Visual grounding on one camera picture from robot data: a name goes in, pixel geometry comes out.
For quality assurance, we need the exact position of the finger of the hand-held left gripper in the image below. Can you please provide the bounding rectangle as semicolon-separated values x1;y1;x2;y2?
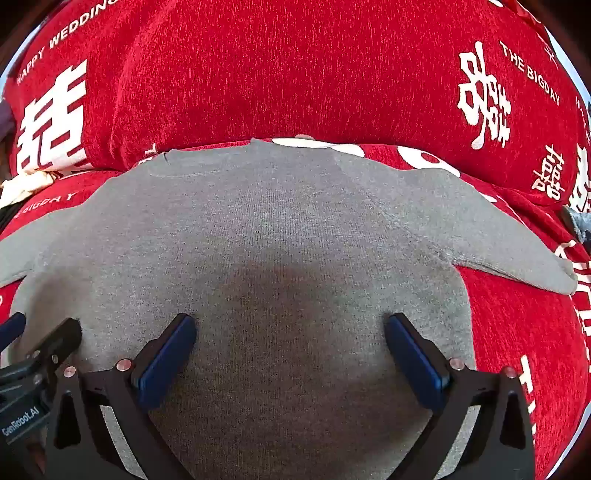
0;312;27;352
27;318;83;376

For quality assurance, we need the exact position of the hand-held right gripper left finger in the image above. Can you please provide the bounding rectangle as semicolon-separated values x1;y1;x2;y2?
46;313;198;480

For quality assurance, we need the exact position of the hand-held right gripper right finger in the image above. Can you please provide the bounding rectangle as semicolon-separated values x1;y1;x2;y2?
385;312;537;480

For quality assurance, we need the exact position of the grey knit sweater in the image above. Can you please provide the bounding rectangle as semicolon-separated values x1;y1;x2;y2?
0;137;579;480

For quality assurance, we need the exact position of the red printed sofa seat cover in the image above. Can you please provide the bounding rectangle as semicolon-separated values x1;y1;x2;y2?
0;137;591;480

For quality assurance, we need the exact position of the black cloth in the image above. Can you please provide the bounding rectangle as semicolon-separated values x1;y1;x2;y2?
0;200;26;232

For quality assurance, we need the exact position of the cream cloth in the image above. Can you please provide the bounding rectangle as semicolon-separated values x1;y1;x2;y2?
0;168;58;209

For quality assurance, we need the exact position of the grey object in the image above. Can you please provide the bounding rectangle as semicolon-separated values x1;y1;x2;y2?
561;205;591;245

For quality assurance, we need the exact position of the red folded quilt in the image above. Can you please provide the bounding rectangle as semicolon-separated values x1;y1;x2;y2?
2;0;591;208

